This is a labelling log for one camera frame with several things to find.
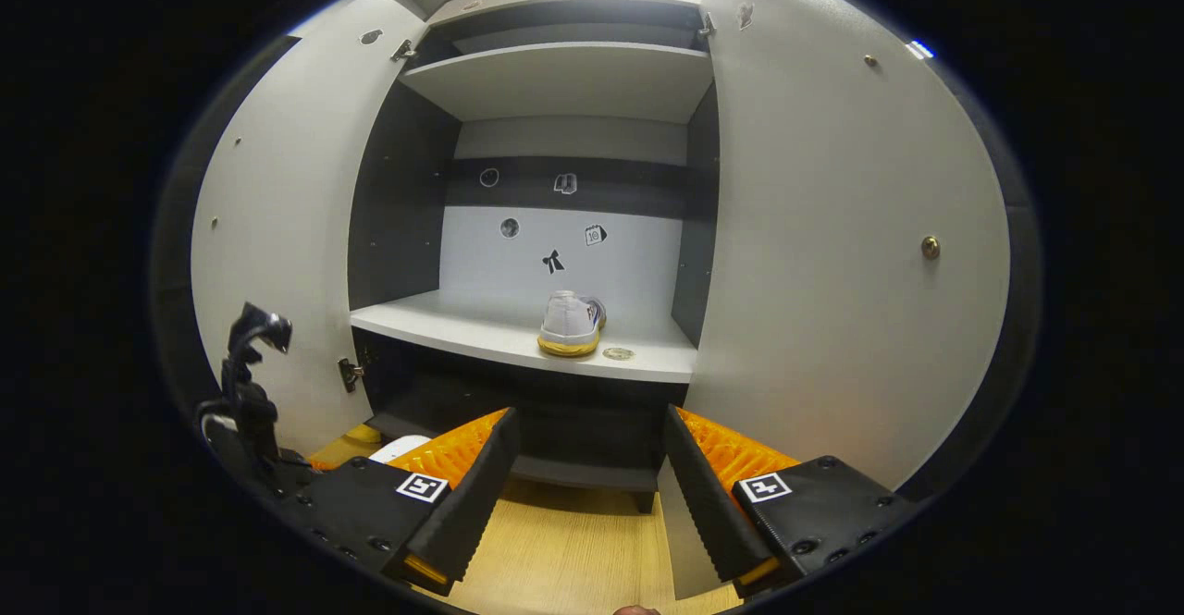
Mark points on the grey shoe cabinet door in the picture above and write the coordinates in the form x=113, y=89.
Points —
x=832, y=227
x=277, y=227

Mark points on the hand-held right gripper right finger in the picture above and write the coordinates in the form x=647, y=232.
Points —
x=708, y=513

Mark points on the white canvas shoe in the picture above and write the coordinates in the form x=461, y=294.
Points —
x=398, y=448
x=569, y=324

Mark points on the grey shoe cabinet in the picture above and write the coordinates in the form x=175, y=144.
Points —
x=518, y=264

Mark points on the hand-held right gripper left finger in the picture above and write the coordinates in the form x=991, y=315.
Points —
x=472, y=504

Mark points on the small ceiling light panel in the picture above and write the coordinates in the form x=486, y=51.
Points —
x=920, y=49

